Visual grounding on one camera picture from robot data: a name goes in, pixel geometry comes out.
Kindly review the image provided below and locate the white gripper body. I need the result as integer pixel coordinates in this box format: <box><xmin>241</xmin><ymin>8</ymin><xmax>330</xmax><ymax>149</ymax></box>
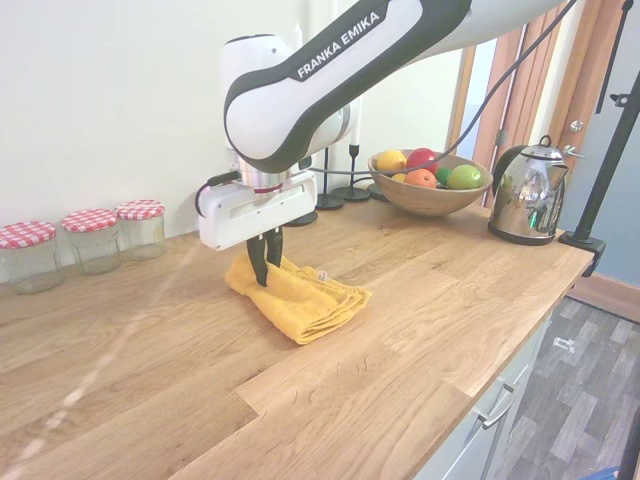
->
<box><xmin>195</xmin><ymin>169</ymin><xmax>319</xmax><ymax>251</ymax></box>

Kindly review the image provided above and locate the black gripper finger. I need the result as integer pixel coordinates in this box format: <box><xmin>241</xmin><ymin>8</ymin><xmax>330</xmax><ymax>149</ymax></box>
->
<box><xmin>245</xmin><ymin>234</ymin><xmax>272</xmax><ymax>288</ymax></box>
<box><xmin>264</xmin><ymin>225</ymin><xmax>286</xmax><ymax>269</ymax></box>

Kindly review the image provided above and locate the yellow cloth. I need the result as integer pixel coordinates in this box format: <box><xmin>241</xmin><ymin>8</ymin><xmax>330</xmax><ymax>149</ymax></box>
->
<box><xmin>223</xmin><ymin>249</ymin><xmax>374</xmax><ymax>347</ymax></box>

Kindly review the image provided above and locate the glass jar red gingham lid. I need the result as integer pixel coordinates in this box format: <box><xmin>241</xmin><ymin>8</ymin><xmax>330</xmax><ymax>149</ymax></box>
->
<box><xmin>0</xmin><ymin>220</ymin><xmax>65</xmax><ymax>296</ymax></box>
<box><xmin>115</xmin><ymin>199</ymin><xmax>167</xmax><ymax>263</ymax></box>
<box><xmin>61</xmin><ymin>208</ymin><xmax>122</xmax><ymax>276</ymax></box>

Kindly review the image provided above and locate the yellow fruit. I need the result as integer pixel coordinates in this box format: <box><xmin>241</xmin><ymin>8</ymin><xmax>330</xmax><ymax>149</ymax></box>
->
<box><xmin>375</xmin><ymin>149</ymin><xmax>408</xmax><ymax>173</ymax></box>

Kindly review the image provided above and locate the orange fruit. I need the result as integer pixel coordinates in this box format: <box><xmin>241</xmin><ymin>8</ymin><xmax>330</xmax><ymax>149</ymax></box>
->
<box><xmin>403</xmin><ymin>168</ymin><xmax>438</xmax><ymax>189</ymax></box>

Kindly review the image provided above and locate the wooden fruit bowl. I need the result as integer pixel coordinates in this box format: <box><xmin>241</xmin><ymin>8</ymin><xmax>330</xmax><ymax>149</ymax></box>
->
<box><xmin>366</xmin><ymin>148</ymin><xmax>495</xmax><ymax>218</ymax></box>

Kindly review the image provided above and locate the red apple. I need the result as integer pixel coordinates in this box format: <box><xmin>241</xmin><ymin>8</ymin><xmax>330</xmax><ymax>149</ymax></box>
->
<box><xmin>405</xmin><ymin>146</ymin><xmax>441</xmax><ymax>172</ymax></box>

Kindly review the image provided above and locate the green apple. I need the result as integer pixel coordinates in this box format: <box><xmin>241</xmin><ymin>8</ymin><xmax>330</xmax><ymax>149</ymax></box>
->
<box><xmin>445</xmin><ymin>164</ymin><xmax>484</xmax><ymax>191</ymax></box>

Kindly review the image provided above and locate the stainless steel electric kettle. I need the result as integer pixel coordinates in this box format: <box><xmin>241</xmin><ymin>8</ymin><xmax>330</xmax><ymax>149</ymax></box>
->
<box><xmin>486</xmin><ymin>134</ymin><xmax>571</xmax><ymax>247</ymax></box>

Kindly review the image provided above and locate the white kitchen base cabinet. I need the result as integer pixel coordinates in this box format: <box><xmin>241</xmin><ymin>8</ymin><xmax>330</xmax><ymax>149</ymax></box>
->
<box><xmin>417</xmin><ymin>299</ymin><xmax>557</xmax><ymax>480</ymax></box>

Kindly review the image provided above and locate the black Ulanzi clamp stand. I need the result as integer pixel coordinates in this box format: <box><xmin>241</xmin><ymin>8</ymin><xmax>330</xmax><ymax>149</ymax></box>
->
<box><xmin>558</xmin><ymin>69</ymin><xmax>640</xmax><ymax>279</ymax></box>

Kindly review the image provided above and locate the wooden framed door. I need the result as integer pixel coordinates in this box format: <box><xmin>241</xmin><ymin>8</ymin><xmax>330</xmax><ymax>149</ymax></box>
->
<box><xmin>452</xmin><ymin>0</ymin><xmax>640</xmax><ymax>314</ymax></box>

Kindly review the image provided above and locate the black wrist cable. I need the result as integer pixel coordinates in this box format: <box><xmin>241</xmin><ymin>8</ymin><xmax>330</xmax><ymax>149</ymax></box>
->
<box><xmin>305</xmin><ymin>0</ymin><xmax>582</xmax><ymax>177</ymax></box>

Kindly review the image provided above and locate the metal drawer bar handle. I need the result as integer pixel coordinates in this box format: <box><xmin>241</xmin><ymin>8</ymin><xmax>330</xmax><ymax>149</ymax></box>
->
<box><xmin>481</xmin><ymin>381</ymin><xmax>516</xmax><ymax>429</ymax></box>

